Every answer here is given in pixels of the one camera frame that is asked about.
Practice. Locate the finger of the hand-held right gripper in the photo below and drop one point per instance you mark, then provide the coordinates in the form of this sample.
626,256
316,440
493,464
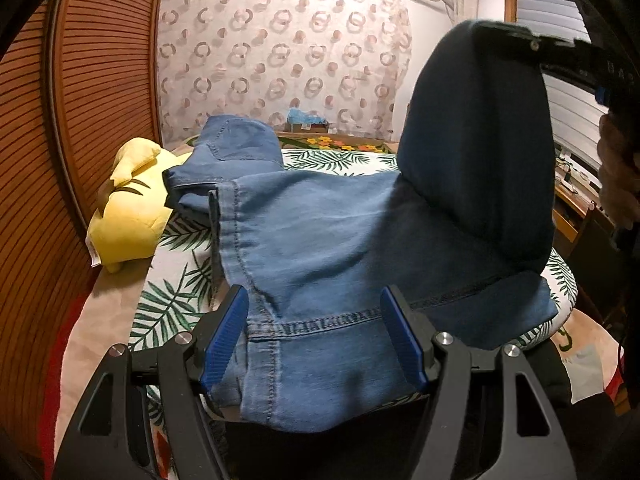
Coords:
545,46
580,80

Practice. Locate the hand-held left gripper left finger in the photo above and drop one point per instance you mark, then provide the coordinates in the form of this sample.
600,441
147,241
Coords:
227,341

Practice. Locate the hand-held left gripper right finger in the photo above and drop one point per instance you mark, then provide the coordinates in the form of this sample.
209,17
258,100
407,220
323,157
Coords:
405,341

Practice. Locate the blue denim pants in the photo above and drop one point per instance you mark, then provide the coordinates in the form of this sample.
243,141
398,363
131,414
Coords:
325,240

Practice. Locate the person's right hand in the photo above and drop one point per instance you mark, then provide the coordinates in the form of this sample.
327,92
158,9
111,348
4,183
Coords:
617,170

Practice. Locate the window blind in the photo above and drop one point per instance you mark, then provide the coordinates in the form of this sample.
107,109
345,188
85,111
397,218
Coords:
570,120

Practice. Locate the palm leaf print cloth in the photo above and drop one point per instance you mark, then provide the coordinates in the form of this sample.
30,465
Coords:
170,300

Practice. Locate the floral blanket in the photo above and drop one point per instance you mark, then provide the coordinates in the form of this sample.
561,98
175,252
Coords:
100,305

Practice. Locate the wooden desk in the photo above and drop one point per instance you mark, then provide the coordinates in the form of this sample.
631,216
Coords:
565,220

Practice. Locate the yellow plush toy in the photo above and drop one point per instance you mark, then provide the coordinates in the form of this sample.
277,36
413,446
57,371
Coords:
130,210

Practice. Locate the dark chair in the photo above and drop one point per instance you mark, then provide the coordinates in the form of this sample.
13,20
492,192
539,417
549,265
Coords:
595,260

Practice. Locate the cardboard box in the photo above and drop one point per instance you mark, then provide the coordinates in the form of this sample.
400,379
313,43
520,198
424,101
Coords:
307,128

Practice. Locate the blue packet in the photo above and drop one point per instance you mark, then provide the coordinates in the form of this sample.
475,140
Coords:
306,116

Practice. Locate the circle patterned curtain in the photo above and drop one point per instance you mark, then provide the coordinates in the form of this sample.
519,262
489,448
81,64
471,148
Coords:
280,60

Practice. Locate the wooden louvered wardrobe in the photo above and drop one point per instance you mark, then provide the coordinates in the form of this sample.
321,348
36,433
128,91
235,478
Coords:
75,110

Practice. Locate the wooden window frame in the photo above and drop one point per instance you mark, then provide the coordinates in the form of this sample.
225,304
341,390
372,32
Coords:
511,0

